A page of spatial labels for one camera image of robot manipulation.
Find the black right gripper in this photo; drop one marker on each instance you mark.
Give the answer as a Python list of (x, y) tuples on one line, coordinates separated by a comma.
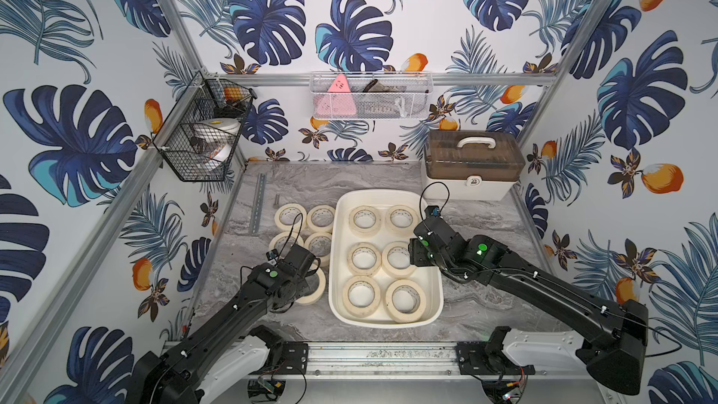
[(415, 253)]

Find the cream masking tape roll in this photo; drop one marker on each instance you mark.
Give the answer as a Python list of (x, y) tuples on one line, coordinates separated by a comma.
[(320, 292), (396, 260), (401, 221), (320, 244), (405, 301), (321, 219), (291, 216), (283, 242), (365, 221), (364, 259), (361, 296)]

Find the white plastic storage tray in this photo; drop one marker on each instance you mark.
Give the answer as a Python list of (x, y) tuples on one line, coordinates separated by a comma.
[(429, 278)]

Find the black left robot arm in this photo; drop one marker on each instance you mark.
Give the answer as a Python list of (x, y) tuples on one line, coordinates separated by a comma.
[(176, 376)]

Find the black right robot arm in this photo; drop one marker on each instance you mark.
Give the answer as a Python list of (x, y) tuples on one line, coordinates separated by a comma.
[(615, 336)]

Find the brown lidded storage box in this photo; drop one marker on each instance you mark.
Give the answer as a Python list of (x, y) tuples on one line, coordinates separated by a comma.
[(470, 165)]

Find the white object in basket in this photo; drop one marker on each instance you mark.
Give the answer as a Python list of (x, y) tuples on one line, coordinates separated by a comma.
[(212, 140)]

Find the pink triangular object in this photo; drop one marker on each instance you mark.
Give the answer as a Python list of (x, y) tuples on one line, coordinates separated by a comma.
[(337, 101)]

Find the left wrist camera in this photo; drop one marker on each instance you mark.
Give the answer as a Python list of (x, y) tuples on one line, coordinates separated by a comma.
[(296, 263)]

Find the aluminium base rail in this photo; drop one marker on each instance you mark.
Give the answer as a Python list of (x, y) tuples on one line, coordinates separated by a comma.
[(396, 360)]

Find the white mesh wall basket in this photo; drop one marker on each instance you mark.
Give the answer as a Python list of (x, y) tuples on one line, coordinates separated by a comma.
[(381, 96)]

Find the black wire basket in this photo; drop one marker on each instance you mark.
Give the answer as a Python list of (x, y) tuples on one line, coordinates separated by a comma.
[(204, 98)]

